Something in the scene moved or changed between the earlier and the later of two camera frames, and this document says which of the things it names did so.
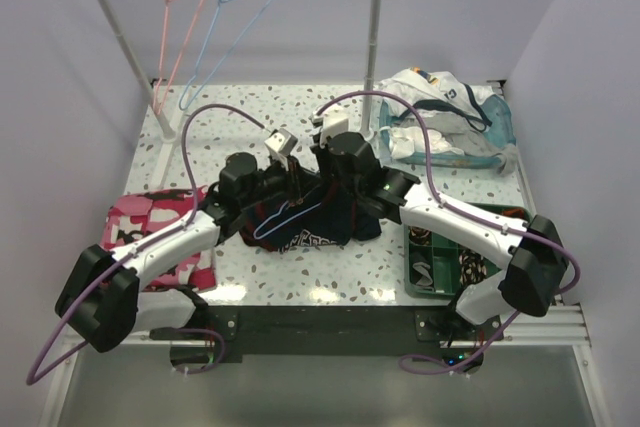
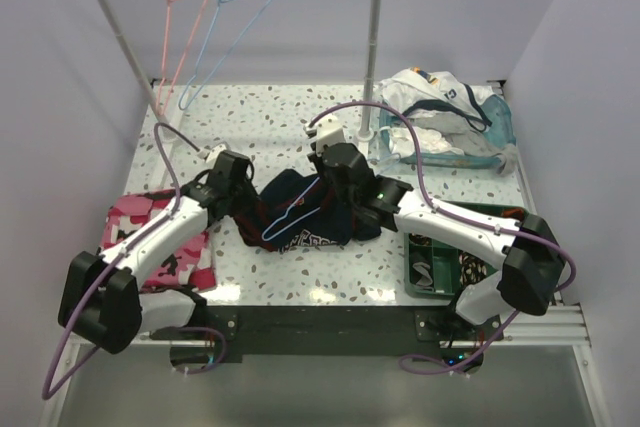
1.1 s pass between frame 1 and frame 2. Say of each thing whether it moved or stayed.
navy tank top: stayed
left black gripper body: moved
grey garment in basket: stayed
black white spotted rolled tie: stayed
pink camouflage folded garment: stayed
